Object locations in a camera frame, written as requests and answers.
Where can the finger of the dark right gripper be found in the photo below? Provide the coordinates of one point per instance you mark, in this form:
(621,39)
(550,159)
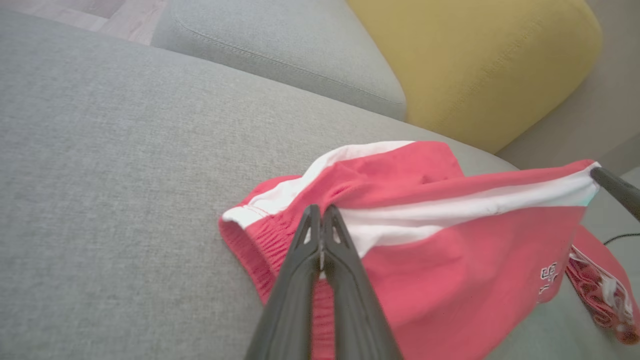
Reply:
(620,190)

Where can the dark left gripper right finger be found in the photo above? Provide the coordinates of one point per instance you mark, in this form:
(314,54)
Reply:
(360,320)

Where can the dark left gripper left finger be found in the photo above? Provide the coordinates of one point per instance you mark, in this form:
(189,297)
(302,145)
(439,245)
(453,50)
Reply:
(290,310)

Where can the red and white shirt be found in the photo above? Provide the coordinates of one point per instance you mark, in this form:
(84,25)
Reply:
(475,275)

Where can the yellow sofa back cushion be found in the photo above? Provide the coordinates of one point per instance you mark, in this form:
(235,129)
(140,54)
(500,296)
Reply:
(475,65)

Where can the grey and yellow sofa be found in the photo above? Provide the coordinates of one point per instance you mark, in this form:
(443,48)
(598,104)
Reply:
(125,200)

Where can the small grey sofa seat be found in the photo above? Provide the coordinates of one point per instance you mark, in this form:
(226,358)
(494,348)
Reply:
(275,40)

